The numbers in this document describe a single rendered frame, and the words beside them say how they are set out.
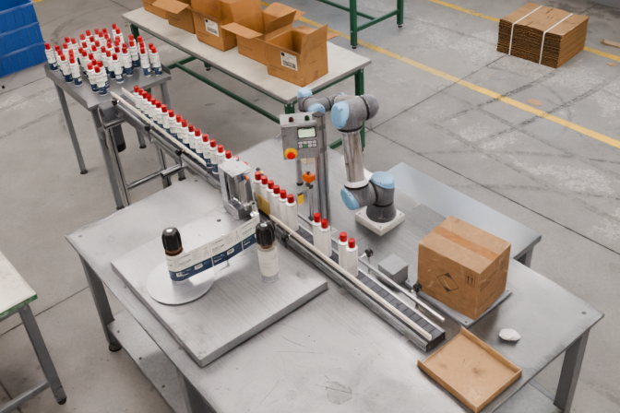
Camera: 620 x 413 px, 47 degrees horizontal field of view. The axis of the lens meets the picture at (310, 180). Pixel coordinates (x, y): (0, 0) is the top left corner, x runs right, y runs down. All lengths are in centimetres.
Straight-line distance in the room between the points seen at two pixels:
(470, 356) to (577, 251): 200
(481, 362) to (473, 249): 45
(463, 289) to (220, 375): 105
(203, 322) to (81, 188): 276
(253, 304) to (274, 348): 24
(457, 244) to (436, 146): 271
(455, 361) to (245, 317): 88
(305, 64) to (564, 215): 201
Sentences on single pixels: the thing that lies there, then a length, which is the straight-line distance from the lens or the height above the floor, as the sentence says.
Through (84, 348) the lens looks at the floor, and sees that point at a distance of 443.
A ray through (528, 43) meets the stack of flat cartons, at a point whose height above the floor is 16.
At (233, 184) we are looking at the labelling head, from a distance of 355.
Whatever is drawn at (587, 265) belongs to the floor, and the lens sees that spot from 478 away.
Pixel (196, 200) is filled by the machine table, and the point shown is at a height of 83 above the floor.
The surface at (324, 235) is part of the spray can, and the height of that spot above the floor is 102.
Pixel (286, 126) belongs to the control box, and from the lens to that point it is 317.
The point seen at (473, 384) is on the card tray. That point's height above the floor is 83.
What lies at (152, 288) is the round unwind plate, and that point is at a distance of 332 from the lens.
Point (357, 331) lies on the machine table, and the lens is 308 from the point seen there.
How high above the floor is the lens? 311
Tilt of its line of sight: 36 degrees down
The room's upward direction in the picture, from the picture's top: 4 degrees counter-clockwise
